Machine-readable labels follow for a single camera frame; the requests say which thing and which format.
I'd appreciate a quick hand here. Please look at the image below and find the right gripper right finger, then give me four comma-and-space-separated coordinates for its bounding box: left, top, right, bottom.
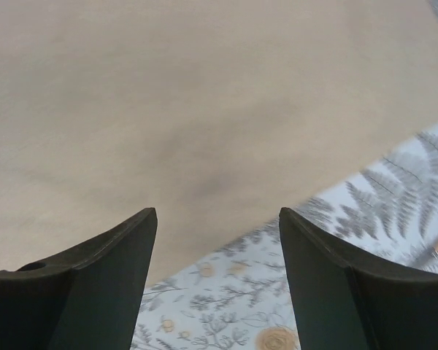
279, 208, 438, 350

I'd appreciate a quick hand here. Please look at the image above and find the beige cloth napkin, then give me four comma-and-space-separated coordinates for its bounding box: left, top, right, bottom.
0, 1, 438, 282

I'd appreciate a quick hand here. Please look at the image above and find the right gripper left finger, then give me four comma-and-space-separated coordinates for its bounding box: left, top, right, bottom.
0, 208, 156, 349

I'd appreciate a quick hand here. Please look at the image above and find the floral tablecloth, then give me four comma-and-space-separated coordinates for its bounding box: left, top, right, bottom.
132, 1, 438, 349

